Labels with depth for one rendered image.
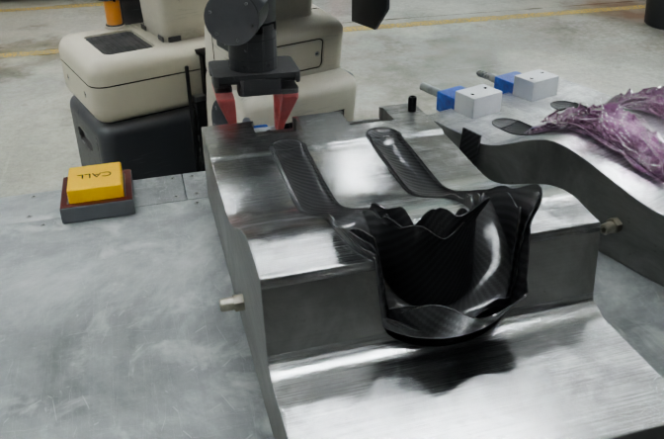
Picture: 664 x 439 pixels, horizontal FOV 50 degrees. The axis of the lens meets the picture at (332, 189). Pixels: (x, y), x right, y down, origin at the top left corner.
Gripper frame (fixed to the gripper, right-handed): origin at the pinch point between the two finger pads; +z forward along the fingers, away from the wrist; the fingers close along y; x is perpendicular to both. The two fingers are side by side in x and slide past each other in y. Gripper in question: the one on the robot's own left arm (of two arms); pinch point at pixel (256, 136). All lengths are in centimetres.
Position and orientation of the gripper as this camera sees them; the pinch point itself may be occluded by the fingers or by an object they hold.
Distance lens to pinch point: 89.2
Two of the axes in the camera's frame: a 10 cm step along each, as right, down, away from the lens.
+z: -0.1, 8.9, 4.6
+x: -2.5, -4.5, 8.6
